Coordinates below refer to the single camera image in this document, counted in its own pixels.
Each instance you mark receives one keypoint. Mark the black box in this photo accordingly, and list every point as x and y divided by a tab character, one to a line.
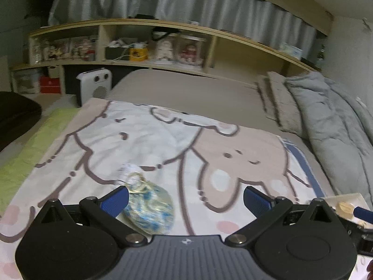
116	53

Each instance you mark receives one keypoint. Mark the blue white patterned pouch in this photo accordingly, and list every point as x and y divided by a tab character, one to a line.
151	213

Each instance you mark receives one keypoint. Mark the beige fuzzy pillow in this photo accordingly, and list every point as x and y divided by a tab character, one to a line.
279	105

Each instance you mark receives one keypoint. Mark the wooden headboard shelf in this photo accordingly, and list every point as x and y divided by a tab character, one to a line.
212	52

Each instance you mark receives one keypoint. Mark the red box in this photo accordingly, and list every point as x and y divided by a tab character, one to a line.
50	85

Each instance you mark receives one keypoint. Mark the grey curtain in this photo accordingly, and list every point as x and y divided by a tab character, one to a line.
204	3

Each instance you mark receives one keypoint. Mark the white fan heater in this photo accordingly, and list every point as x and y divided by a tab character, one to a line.
94	86

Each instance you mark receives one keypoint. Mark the printed cartoon blanket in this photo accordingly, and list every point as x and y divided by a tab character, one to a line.
174	140

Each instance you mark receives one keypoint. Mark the light green sheet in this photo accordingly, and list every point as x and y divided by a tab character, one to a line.
29	157

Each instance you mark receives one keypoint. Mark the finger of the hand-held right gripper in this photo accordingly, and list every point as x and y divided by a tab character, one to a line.
364	213

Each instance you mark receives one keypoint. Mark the grey duvet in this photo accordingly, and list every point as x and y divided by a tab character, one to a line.
335	128

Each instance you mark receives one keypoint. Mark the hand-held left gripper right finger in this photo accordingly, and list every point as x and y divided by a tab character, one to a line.
256	199

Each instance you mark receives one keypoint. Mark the clear plastic storage bin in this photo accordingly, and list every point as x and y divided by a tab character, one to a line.
26	81

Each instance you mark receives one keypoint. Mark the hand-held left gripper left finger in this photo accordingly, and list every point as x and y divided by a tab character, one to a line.
116	201

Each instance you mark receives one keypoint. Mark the yellow box on shelf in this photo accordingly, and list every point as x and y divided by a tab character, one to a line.
139	54

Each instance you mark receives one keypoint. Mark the row of small figurines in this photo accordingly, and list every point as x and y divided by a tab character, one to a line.
58	51

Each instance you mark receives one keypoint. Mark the light blue tissue box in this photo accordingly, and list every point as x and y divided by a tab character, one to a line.
291	50

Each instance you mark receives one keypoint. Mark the display case with white doll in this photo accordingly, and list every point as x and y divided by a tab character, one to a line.
164	51

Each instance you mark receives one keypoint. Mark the display case with red doll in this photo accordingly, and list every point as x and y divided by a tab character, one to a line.
188	53

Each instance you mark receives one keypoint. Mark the beige bed sheet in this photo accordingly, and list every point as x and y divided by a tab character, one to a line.
189	96

